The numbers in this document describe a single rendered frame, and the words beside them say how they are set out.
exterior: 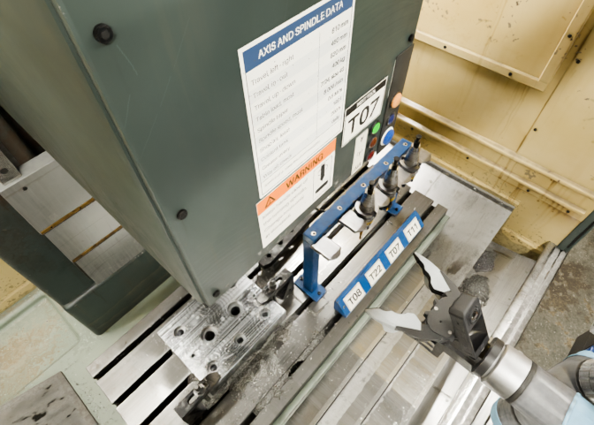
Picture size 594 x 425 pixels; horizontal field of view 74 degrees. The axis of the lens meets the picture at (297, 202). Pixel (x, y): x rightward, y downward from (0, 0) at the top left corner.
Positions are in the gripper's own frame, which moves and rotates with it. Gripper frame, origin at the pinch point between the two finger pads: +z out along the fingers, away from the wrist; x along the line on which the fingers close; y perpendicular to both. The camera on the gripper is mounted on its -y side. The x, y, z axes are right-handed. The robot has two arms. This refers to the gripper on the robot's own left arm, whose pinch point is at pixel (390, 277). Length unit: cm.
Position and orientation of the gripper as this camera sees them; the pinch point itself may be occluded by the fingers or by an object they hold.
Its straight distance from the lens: 73.1
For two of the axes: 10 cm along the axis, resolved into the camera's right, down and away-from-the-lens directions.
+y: 0.2, 6.0, 8.0
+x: 6.8, -5.9, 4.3
